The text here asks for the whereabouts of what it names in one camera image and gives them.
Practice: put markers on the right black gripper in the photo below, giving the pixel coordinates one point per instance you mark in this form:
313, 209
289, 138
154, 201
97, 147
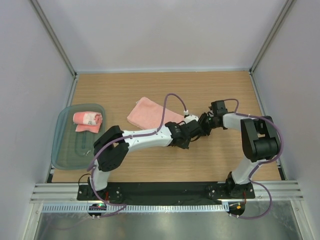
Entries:
201, 121

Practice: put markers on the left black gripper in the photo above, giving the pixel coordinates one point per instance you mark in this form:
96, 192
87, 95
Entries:
186, 146

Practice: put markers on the plain pink towel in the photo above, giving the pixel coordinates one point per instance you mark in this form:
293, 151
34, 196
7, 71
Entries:
148, 114

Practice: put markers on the pink bunny towel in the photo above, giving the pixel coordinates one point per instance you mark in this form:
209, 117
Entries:
87, 121

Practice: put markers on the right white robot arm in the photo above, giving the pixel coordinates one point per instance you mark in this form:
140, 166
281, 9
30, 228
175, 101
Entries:
261, 142

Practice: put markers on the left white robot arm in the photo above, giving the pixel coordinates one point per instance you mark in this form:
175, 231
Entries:
115, 144

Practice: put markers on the clear glass tray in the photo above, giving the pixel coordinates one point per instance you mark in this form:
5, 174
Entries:
72, 150

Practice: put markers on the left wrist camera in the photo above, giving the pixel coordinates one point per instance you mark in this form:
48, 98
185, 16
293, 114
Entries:
187, 117

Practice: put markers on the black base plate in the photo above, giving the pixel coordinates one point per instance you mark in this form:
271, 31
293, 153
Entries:
120, 191

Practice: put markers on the white slotted cable duct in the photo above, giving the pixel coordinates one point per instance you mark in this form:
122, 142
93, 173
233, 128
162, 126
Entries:
100, 208

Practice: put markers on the right aluminium frame post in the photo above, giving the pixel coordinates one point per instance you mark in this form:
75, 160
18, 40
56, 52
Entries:
280, 19

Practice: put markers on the aluminium frame post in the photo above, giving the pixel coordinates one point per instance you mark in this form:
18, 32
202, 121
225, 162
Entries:
280, 19
52, 35

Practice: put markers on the aluminium front rail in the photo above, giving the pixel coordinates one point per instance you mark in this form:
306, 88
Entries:
67, 192

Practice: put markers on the left aluminium frame post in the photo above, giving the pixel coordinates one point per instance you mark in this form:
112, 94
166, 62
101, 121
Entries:
52, 35

